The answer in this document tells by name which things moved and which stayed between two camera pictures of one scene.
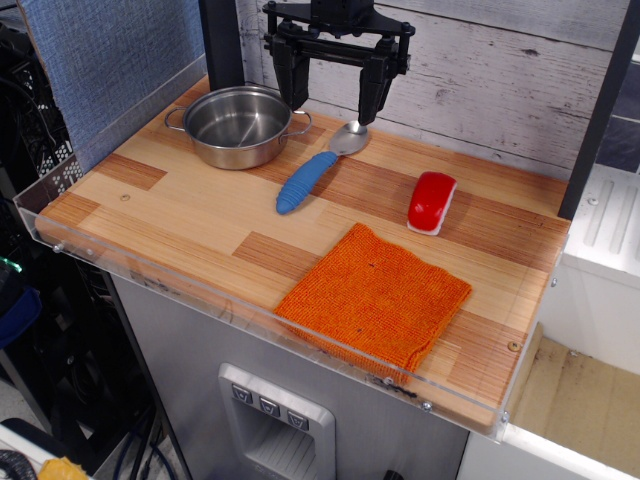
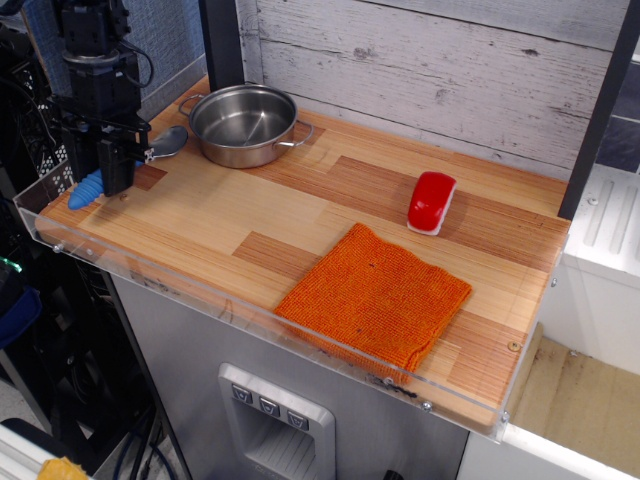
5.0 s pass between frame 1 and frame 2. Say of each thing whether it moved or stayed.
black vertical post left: stayed
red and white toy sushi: stayed
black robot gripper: moved
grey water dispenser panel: stayed
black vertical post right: stayed
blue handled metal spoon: moved
